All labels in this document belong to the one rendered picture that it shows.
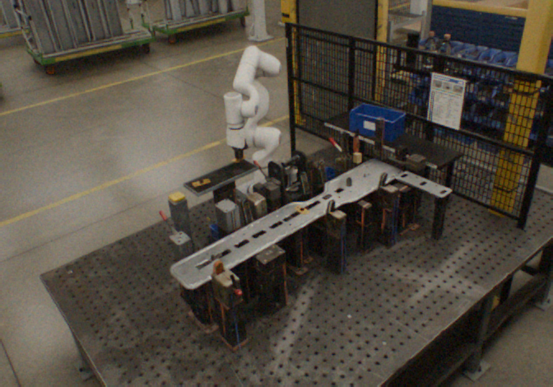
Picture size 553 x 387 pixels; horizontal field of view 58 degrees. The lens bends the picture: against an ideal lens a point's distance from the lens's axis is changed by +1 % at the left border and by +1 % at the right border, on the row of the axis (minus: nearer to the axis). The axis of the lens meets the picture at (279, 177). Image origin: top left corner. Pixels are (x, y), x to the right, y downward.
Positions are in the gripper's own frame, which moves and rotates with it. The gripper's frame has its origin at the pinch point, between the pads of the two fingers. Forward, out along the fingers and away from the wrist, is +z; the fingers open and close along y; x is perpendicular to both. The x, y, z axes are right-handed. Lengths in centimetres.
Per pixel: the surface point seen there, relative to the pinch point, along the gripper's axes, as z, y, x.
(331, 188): 24, 38, 27
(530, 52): -39, 112, 87
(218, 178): 8.2, -3.9, -13.3
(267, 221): 24.2, 24.7, -14.0
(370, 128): 15, 34, 88
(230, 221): 19.4, 13.4, -28.5
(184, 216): 18.9, -8.1, -35.9
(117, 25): 75, -573, 412
